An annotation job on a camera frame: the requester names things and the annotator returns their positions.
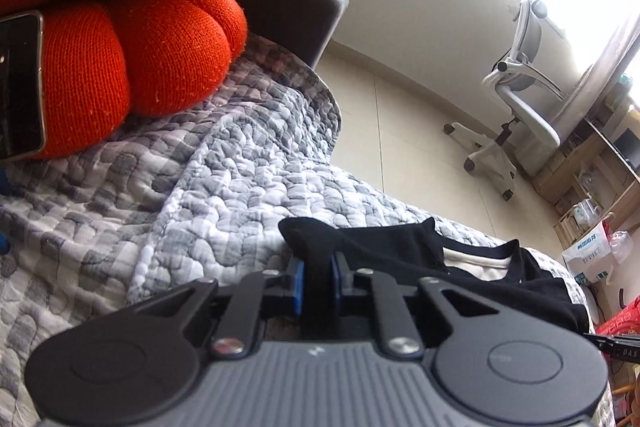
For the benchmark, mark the clear plastic bag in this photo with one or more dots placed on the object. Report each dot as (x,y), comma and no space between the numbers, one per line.
(620,244)

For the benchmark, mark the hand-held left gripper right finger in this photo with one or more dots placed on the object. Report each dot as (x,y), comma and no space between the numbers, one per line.
(335,279)

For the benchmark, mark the beige black-sleeved cat sweatshirt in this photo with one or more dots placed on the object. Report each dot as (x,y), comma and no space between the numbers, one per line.
(400,247)

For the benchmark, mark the wooden shelf desk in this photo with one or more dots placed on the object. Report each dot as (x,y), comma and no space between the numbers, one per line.
(575,177)

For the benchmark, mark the pale patterned curtain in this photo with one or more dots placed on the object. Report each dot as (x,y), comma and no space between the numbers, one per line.
(600,72)

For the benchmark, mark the red basket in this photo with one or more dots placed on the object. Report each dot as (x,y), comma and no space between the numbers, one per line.
(620,319)

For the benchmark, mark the smartphone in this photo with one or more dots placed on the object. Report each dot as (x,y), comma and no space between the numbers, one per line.
(20,87)

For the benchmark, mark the white paper bag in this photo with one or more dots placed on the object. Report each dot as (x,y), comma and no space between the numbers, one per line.
(590,254)

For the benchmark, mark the orange plush cushion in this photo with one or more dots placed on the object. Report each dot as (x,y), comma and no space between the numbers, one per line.
(150,32)

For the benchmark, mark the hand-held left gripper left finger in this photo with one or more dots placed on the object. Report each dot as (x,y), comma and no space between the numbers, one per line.
(298,282)

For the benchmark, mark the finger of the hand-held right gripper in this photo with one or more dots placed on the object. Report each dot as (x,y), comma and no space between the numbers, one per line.
(615,338)

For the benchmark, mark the black laptop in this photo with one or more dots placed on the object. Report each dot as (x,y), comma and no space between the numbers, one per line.
(627,149)

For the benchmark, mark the white grey office chair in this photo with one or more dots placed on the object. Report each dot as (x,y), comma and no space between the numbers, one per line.
(530,117)

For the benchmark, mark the blue phone stand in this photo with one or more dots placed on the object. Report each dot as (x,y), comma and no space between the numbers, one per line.
(3,243)

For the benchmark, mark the white oval board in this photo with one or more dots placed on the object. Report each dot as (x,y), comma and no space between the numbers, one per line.
(592,304)

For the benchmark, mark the grey checked quilt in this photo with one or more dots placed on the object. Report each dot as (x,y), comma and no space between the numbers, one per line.
(200,187)

